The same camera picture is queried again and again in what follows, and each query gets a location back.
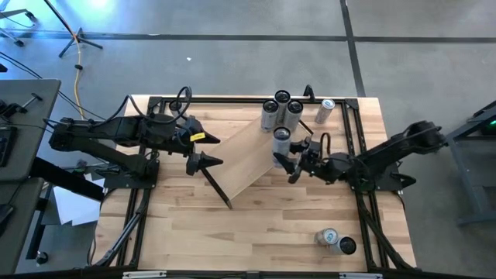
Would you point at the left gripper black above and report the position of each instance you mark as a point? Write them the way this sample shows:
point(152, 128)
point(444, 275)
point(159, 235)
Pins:
point(182, 139)

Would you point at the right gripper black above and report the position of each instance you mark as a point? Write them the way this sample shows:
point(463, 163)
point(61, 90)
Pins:
point(312, 160)

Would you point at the white can with blue band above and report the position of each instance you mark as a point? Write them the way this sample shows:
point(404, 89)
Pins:
point(281, 143)
point(268, 116)

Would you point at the silver Celsius beverage can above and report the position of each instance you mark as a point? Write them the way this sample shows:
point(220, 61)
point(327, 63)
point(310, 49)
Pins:
point(293, 114)

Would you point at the slim beverage can black lid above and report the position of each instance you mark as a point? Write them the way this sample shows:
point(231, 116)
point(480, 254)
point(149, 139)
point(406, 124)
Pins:
point(344, 245)
point(282, 97)

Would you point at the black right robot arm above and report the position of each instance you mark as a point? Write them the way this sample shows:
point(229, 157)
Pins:
point(387, 153)

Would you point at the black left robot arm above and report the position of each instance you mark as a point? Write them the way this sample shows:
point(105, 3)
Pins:
point(97, 133)

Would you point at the beverage can with silver lid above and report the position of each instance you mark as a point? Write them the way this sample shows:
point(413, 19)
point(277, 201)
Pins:
point(327, 236)
point(324, 112)

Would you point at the yellow label tag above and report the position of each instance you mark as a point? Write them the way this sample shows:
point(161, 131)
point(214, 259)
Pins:
point(197, 137)

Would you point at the black support beam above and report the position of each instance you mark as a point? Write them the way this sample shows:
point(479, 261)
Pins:
point(66, 180)

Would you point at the white paper sheets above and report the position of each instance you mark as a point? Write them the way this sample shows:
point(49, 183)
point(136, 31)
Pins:
point(73, 209)

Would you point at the black tripod stand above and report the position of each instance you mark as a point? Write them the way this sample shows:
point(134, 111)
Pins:
point(79, 36)

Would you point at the grey desk top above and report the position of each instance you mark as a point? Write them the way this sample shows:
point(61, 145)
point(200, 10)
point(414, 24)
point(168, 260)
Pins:
point(35, 112)
point(19, 217)

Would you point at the black clamp tool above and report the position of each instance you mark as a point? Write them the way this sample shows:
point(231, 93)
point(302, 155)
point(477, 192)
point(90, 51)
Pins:
point(11, 108)

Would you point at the black keyboard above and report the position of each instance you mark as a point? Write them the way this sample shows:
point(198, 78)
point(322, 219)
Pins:
point(7, 145)

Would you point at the black caster wheel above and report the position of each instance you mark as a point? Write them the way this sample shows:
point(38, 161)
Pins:
point(42, 258)

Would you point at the white chair base legs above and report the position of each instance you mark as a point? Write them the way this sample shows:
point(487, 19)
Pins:
point(27, 14)

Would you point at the black rail hook bracket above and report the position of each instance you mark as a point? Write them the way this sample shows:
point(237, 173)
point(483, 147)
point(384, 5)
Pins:
point(188, 94)
point(308, 93)

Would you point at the silver metal bracket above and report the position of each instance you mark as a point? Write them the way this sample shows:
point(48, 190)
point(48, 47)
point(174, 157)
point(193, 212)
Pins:
point(360, 276)
point(143, 275)

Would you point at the grey desk frame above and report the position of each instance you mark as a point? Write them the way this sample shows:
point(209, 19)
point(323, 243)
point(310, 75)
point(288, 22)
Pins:
point(470, 182)

